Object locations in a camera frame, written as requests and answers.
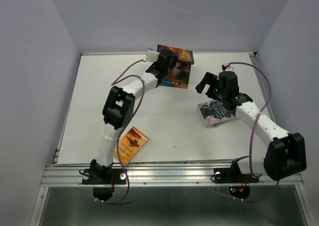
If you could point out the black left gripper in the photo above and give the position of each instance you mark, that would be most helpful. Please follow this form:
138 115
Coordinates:
173 61

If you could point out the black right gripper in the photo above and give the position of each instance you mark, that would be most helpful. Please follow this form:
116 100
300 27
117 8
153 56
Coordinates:
208 79

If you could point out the Three Days to See book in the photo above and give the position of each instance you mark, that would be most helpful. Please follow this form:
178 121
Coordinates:
181 72

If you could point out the brown glossy paperback book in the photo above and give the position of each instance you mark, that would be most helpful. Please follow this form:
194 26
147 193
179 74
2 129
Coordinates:
183 55

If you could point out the Jane Eyre blue book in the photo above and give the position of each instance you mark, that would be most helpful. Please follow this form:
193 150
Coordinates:
177 86

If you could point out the Little Women book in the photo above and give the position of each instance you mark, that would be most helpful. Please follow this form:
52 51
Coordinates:
213 111

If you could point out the orange Huckleberry Finn book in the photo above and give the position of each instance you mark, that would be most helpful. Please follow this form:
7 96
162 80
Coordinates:
130 145

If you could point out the A Tale of Two Cities book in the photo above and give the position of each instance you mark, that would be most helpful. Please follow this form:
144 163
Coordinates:
174 81

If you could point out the Animal Farm book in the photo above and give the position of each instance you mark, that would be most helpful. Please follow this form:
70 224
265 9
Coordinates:
175 84

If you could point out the Nineteen Eighty-Four blue book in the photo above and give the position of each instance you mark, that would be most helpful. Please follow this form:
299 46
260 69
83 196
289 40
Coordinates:
223 122

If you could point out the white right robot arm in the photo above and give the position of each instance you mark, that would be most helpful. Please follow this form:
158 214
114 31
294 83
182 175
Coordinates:
286 153

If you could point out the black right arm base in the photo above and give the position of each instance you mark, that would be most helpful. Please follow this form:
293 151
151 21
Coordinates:
240 188

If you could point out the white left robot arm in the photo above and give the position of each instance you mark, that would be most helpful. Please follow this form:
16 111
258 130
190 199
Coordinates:
119 108

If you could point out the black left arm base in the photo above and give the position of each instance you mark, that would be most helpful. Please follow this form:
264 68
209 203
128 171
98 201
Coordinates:
103 179

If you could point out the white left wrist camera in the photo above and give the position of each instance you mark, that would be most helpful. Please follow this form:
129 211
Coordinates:
151 55

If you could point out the aluminium mounting rail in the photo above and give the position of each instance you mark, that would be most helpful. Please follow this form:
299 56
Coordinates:
143 175

